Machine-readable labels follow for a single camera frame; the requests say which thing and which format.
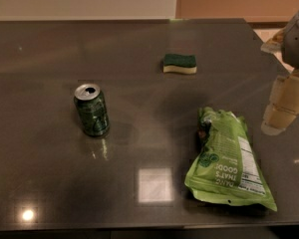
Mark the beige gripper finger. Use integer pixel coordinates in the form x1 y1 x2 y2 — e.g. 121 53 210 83
261 69 299 135

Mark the green rice chip bag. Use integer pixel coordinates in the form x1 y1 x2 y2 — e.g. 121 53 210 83
184 107 277 211

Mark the green soda can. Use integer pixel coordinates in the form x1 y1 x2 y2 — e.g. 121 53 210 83
74 84 110 137

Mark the green and yellow sponge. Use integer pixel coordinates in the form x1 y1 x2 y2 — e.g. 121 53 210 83
162 54 197 75

